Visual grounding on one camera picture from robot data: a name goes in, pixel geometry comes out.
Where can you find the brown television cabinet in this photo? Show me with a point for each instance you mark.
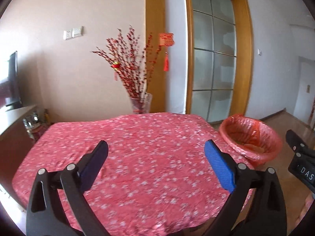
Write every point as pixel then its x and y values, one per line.
pixel 14 137

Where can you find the red knot wall ornament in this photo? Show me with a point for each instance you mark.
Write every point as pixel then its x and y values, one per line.
pixel 166 39

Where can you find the red floral tablecloth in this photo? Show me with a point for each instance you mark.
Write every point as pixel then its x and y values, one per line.
pixel 152 140

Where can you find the red trash bin with liner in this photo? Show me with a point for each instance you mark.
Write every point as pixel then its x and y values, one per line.
pixel 251 132

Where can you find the large white light switch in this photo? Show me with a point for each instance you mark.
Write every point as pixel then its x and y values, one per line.
pixel 77 31

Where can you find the glass vase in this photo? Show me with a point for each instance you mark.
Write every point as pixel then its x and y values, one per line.
pixel 141 104

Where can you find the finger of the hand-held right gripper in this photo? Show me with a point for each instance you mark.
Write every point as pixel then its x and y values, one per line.
pixel 295 140

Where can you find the black television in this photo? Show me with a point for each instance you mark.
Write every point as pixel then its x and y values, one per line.
pixel 11 83

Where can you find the frosted glass sliding door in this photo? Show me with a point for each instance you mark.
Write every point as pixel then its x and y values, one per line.
pixel 214 66

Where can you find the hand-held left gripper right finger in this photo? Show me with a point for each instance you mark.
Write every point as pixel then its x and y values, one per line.
pixel 220 167

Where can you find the small red hanging charm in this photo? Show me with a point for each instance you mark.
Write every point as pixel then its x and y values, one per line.
pixel 115 66

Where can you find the red blossom branches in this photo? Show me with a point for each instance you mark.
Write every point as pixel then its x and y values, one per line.
pixel 130 66

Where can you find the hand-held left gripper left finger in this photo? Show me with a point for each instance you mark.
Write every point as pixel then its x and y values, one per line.
pixel 91 174

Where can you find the small white light switch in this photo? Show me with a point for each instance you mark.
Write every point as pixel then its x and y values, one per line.
pixel 67 35

